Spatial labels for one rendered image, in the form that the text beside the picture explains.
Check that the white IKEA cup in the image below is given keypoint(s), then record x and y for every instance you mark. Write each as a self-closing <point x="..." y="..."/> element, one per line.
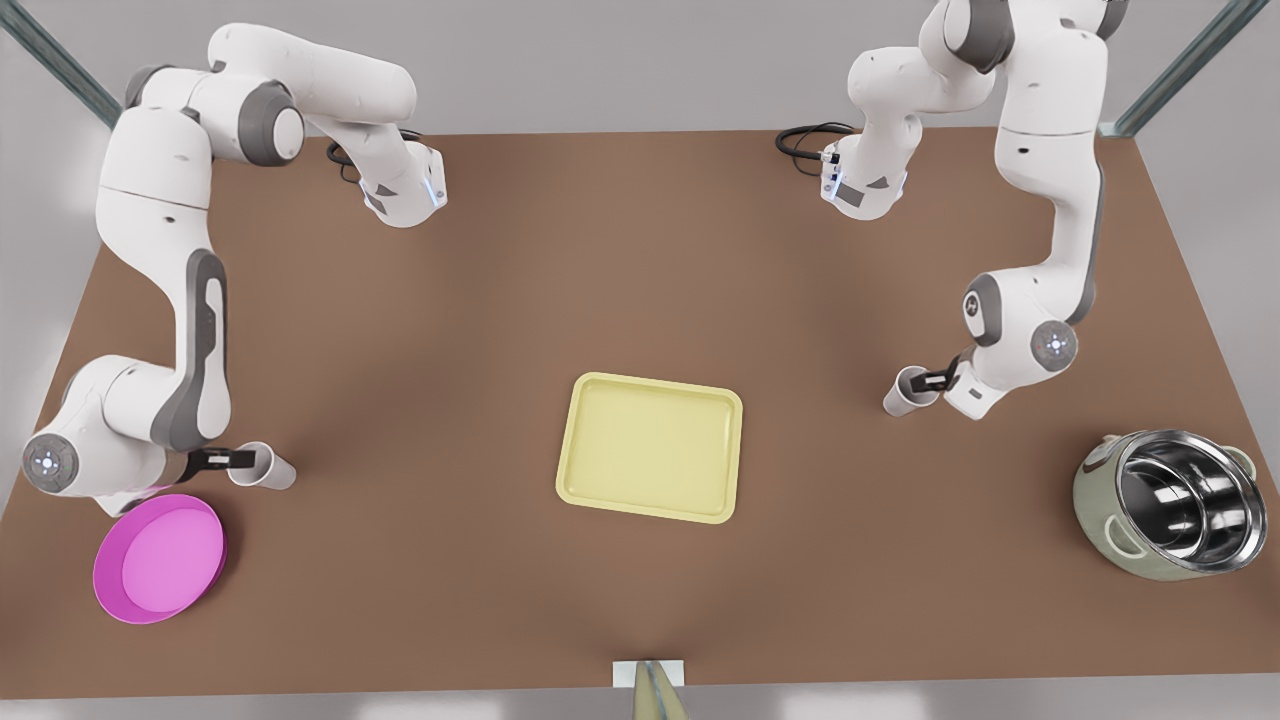
<point x="270" y="470"/>
<point x="903" y="395"/>

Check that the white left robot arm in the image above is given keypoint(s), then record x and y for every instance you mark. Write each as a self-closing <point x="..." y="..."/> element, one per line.
<point x="1050" y="110"/>

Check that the pink round plate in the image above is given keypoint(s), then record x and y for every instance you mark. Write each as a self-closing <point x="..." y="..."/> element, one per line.
<point x="160" y="560"/>

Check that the green pot with steel interior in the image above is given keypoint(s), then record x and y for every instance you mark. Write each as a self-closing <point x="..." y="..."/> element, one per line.
<point x="1185" y="505"/>

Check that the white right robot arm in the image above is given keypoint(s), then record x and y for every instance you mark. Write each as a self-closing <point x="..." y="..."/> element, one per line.
<point x="155" y="200"/>

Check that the pale yellow rectangular tray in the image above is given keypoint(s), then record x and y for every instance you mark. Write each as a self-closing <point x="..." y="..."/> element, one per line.
<point x="650" y="448"/>

